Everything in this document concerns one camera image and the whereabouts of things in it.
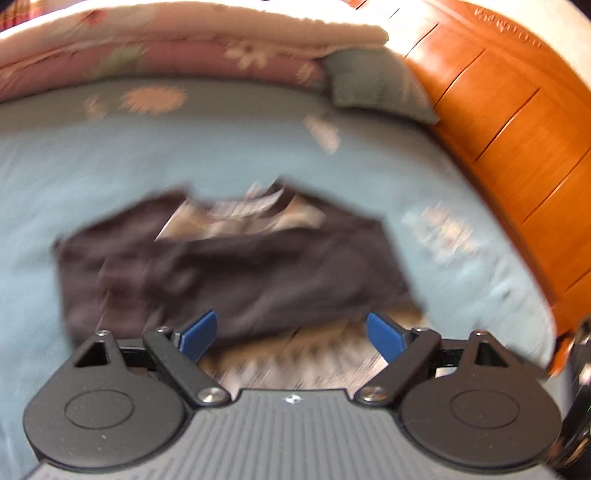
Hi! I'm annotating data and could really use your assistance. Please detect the beige sweatshirt with dark sleeves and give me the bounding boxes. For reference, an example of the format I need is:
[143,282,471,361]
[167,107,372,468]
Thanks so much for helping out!
[53,175,428,393]

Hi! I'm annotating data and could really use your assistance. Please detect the wooden bed headboard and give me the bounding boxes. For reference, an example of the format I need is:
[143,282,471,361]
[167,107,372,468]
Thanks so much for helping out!
[346,0,591,374]

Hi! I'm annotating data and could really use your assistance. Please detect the bed with blue floral sheet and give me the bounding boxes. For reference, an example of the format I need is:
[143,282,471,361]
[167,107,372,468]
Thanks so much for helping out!
[0,76,573,480]

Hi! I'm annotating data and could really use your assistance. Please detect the folded pink floral quilt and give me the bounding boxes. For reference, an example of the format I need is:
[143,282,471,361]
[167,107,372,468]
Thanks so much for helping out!
[0,0,389,102]

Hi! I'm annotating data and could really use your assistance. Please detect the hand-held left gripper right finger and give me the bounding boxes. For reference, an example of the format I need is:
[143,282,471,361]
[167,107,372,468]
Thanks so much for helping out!
[353,311,532,409]

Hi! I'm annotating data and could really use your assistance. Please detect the grey-green printed pillow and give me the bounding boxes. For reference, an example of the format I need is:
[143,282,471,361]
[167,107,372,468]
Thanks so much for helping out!
[323,48,439,125]

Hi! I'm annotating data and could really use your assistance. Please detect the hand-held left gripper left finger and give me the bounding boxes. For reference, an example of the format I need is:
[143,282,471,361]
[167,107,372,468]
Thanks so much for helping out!
[71,309,232,408]

